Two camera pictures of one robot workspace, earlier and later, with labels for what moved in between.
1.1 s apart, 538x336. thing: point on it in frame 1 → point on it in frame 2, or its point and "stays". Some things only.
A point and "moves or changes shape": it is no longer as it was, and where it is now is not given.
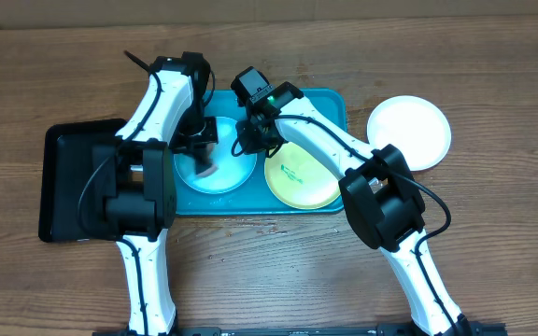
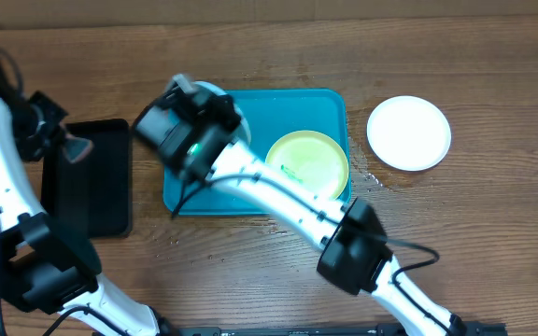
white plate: [413, 125] stays
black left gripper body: [191, 133] → [34, 123]
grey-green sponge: [207, 171] moves or changes shape
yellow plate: [298, 177] stays
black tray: [72, 194] stays
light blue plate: [233, 171] moves or changes shape
